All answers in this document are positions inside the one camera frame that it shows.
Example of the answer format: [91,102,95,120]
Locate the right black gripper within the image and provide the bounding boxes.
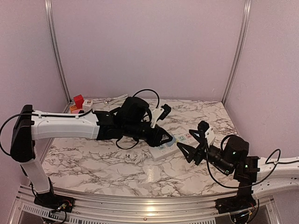
[177,131,234,174]

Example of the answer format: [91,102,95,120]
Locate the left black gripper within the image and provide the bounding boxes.
[123,120,173,147]

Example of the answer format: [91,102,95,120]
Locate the white multicolour power strip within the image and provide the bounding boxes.
[149,132,198,161]

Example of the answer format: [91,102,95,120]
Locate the white orange-strip cable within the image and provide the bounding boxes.
[92,93,129,105]

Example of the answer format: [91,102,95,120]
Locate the white cube socket adapter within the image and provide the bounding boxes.
[82,99,93,112]

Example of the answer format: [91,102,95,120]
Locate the red cube socket adapter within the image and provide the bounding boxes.
[73,94,85,109]

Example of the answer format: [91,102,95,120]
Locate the orange power strip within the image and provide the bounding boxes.
[69,105,78,112]

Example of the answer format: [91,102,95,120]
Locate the blue small plug adapter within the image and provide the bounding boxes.
[169,137,176,144]

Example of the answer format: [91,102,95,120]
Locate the pink triangular power strip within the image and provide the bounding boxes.
[71,109,84,114]

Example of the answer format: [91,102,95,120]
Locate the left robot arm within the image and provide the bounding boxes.
[7,95,172,210]

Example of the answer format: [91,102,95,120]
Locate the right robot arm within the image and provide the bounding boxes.
[177,128,299,214]

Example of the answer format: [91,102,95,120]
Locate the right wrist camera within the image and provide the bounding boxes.
[198,120,215,147]

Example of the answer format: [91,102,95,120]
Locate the white bundled strip cable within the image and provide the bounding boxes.
[126,150,152,165]

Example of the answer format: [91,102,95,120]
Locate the right aluminium frame post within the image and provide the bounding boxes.
[221,0,252,105]

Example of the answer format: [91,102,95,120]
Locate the aluminium frame post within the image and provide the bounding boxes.
[44,0,71,103]
[221,0,252,105]

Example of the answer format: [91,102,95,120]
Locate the aluminium front rail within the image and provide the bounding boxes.
[3,185,282,224]

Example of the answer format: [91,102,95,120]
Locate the left aluminium frame post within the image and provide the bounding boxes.
[44,0,71,103]

